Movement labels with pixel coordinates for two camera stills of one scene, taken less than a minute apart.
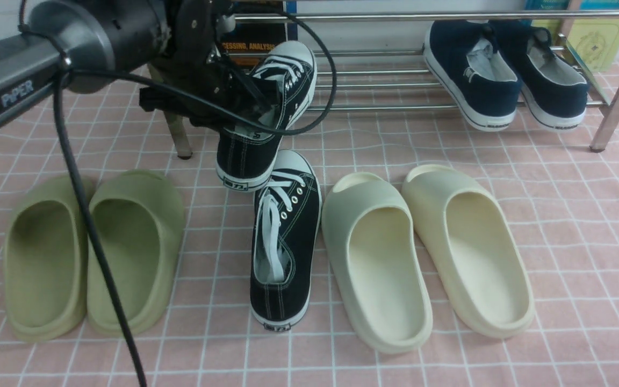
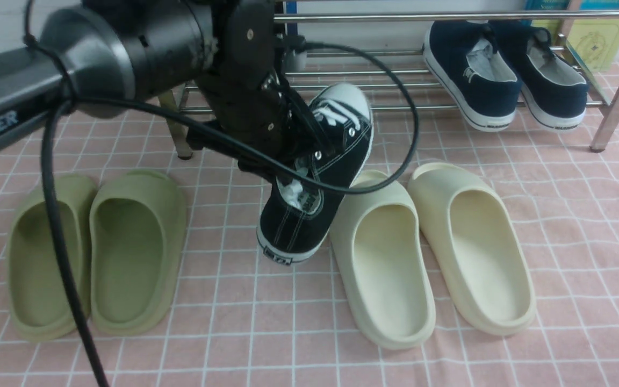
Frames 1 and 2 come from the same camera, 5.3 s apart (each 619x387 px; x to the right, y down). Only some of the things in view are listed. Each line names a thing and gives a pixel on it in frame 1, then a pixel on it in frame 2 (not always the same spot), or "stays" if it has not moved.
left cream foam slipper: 377,263 stays
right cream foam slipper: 476,247 stays
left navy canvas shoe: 463,56 stays
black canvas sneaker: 287,219 -> 296,218
